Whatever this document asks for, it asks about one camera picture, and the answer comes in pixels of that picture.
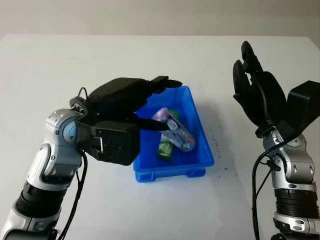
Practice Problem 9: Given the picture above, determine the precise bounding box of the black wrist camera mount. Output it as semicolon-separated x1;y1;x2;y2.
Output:
76;119;141;166
273;80;320;147

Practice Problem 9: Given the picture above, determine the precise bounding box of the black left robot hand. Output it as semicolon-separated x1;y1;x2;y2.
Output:
84;75;183;132

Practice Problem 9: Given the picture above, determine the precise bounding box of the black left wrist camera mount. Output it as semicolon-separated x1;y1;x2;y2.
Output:
76;119;141;166

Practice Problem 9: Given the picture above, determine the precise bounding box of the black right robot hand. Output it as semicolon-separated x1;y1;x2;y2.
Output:
232;40;289;131

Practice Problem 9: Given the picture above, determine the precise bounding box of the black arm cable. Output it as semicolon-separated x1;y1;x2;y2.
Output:
58;86;90;240
251;83;305;240

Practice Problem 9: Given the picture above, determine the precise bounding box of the blue plastic tray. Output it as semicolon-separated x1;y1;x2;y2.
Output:
132;85;215;185

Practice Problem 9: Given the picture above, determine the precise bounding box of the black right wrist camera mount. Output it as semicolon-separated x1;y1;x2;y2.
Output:
273;80;320;147

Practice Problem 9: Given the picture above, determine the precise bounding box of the clear purple snack packet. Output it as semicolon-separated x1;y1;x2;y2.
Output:
152;107;195;153

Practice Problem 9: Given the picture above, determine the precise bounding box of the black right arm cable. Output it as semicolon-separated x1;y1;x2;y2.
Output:
251;83;305;240

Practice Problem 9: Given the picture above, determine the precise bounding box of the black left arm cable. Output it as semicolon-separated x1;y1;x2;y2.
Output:
58;86;90;240

